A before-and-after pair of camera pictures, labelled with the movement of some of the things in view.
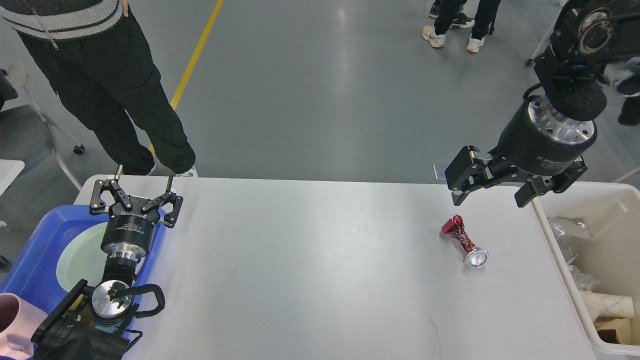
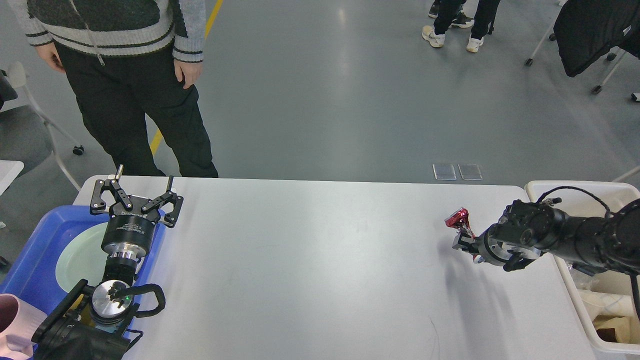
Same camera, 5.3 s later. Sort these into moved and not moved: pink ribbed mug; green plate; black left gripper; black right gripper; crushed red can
Moved: crushed red can; black right gripper
Not moved: pink ribbed mug; green plate; black left gripper
